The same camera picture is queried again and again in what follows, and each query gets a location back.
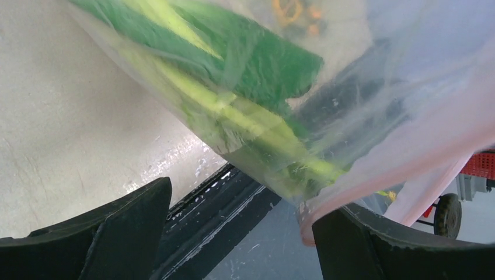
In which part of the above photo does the red plastic crate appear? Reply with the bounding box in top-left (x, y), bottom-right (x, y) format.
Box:
top-left (460, 149), bottom-right (494, 180)

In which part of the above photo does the black cart wheel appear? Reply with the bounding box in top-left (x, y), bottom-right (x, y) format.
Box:
top-left (433, 193), bottom-right (462, 239)

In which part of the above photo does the clear zip top bag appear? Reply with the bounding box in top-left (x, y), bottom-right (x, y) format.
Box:
top-left (69, 1), bottom-right (494, 246)

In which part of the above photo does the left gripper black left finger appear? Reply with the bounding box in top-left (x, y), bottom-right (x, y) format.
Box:
top-left (1, 177), bottom-right (172, 279)

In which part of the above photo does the toy leek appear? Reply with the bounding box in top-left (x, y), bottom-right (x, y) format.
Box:
top-left (123, 0), bottom-right (349, 194)

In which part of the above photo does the green toy bok choy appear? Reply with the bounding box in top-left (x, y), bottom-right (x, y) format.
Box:
top-left (69, 0), bottom-right (325, 113)

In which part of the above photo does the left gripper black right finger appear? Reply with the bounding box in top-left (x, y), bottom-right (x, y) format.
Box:
top-left (312, 203), bottom-right (494, 279)

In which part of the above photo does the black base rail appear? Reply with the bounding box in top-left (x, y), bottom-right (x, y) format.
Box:
top-left (150, 163), bottom-right (281, 279)

